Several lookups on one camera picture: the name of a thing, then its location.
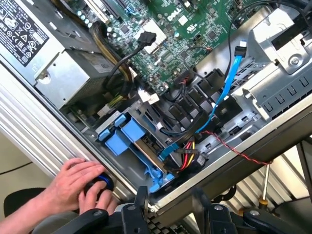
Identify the black keyboard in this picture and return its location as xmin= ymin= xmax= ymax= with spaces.
xmin=146 ymin=212 xmax=193 ymax=234

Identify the blue plastic disk carrier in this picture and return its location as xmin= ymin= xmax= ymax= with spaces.
xmin=96 ymin=129 xmax=176 ymax=194

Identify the open grey PC case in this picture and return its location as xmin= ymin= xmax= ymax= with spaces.
xmin=0 ymin=0 xmax=312 ymax=215

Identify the red black twisted wire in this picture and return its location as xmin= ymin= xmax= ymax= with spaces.
xmin=198 ymin=130 xmax=273 ymax=166

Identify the braided black yellow wire bundle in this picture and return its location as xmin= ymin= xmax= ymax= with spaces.
xmin=90 ymin=20 xmax=135 ymax=98

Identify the white plastic wire plug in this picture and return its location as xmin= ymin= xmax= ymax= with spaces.
xmin=136 ymin=87 xmax=161 ymax=105

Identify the black plastic fan shroud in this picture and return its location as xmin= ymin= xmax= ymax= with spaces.
xmin=168 ymin=68 xmax=244 ymax=137

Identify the dark brown stand post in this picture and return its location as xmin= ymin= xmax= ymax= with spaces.
xmin=296 ymin=140 xmax=312 ymax=195

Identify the black expansion slot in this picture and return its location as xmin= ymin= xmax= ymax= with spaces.
xmin=107 ymin=0 xmax=125 ymax=20

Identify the person's right hand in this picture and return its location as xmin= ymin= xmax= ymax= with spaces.
xmin=78 ymin=180 xmax=119 ymax=215

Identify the green Dell motherboard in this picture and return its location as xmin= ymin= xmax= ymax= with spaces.
xmin=75 ymin=0 xmax=269 ymax=96

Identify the screwdriver yellow black handle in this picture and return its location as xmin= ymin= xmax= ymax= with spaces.
xmin=258 ymin=163 xmax=271 ymax=213

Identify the black office chair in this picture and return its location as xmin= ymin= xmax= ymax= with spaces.
xmin=3 ymin=187 xmax=47 ymax=218

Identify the black wire with wide plug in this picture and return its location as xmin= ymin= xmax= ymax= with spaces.
xmin=104 ymin=30 xmax=157 ymax=91

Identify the person's left hand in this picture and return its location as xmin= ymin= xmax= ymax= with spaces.
xmin=39 ymin=157 xmax=107 ymax=215

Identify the grey metal drive cage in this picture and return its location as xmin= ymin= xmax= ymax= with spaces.
xmin=229 ymin=4 xmax=312 ymax=122

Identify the grey power supply unit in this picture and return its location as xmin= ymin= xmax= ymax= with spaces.
xmin=0 ymin=0 xmax=134 ymax=110

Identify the black wire beside motherboard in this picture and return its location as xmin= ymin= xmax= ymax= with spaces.
xmin=226 ymin=0 xmax=312 ymax=81

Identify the white expansion slot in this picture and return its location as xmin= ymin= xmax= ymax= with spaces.
xmin=84 ymin=0 xmax=110 ymax=24

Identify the silver chipset heat sink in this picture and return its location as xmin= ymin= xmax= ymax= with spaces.
xmin=140 ymin=19 xmax=168 ymax=54

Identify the person's trunk grey shirt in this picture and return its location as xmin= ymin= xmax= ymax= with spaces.
xmin=31 ymin=211 xmax=85 ymax=234

